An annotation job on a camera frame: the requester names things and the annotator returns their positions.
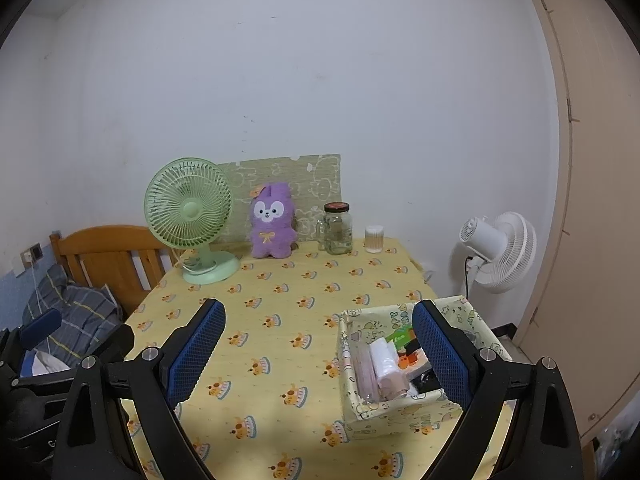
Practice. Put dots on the white standing fan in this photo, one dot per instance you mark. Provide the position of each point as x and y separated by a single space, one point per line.
500 250

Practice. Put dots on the black pouch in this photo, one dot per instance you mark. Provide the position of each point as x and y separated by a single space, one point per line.
425 382

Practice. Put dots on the printed fabric storage box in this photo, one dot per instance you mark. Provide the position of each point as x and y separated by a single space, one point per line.
385 417

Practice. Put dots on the cotton swab container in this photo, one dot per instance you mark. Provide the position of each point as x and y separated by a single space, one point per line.
374 241

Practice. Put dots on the glass jar with dark lid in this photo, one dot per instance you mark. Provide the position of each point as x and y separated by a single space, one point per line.
336 232

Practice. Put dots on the white and pink cloth roll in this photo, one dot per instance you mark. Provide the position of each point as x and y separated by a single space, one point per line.
387 365

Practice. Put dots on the purple plush toy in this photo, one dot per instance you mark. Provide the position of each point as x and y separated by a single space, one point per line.
272 225

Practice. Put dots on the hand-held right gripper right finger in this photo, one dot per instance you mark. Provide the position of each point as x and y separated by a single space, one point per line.
442 355

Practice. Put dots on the green printed board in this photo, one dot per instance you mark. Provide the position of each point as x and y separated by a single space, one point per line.
315 180

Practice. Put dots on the clear plastic bag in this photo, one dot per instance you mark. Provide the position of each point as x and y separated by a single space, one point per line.
362 370

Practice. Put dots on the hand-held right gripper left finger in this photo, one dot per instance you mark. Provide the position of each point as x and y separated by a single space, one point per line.
197 350

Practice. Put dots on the wall socket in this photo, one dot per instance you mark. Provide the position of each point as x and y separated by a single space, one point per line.
32 254

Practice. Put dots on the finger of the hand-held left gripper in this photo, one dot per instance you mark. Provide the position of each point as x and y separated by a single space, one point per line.
42 327
117 340

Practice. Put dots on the wooden bed headboard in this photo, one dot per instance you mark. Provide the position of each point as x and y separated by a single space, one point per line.
100 260

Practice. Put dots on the green desk fan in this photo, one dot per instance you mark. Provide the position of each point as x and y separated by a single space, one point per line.
190 210

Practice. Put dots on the green and orange packet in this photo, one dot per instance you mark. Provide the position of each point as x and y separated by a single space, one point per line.
402 339

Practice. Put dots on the beige door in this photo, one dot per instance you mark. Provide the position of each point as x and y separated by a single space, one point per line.
600 210

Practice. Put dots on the grey plaid pillow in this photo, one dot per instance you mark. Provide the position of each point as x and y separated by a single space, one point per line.
80 310

